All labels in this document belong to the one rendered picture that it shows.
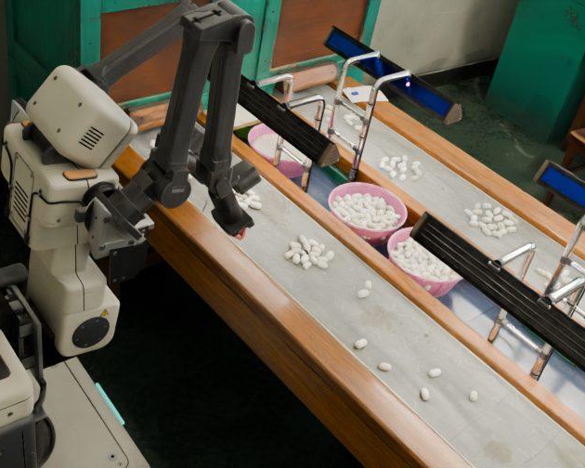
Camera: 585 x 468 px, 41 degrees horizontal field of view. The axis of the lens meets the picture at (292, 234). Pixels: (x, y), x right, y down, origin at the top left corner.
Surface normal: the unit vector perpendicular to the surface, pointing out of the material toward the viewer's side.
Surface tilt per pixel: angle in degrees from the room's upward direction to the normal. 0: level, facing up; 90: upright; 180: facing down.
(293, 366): 90
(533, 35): 90
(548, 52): 90
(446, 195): 0
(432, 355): 0
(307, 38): 90
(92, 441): 0
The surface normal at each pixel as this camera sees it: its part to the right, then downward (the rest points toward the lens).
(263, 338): -0.75, 0.30
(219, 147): 0.57, 0.51
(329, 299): 0.16, -0.78
